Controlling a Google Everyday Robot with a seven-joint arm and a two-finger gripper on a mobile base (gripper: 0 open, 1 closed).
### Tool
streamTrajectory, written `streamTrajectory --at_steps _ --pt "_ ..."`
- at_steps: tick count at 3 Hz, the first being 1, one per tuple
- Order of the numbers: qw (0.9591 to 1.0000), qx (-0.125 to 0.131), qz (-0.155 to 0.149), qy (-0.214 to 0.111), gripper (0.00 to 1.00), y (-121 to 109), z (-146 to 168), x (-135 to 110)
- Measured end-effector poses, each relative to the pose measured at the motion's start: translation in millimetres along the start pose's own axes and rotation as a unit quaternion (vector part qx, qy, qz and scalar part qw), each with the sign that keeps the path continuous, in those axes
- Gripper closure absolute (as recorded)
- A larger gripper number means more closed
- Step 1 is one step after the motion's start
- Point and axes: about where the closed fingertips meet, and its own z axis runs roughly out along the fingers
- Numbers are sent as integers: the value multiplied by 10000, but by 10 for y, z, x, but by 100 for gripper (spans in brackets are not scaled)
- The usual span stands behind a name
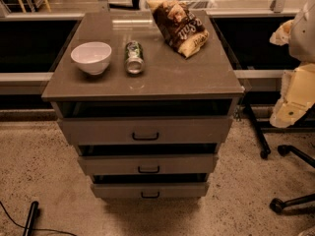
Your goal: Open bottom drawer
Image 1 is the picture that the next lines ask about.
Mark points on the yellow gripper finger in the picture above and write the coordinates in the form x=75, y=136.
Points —
x=281, y=36

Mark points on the black chair leg left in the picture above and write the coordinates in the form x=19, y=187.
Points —
x=32, y=215

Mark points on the grey bottom drawer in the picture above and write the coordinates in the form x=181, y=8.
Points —
x=150, y=190

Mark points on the grey middle drawer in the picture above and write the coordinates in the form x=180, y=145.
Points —
x=148, y=164

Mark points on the grey top drawer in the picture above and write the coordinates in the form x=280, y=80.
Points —
x=139, y=131

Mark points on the green soda can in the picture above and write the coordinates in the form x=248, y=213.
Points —
x=134, y=59

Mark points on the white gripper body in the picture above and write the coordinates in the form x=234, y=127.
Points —
x=303, y=38

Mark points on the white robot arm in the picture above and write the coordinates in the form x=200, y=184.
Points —
x=301, y=44

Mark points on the grey drawer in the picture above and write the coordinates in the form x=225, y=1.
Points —
x=150, y=190
x=139, y=131
x=148, y=164

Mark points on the brown chip bag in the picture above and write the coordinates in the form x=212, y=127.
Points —
x=184, y=32

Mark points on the white bowl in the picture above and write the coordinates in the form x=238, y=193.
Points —
x=92, y=57

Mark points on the grey drawer cabinet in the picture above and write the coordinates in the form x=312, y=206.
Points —
x=169, y=86

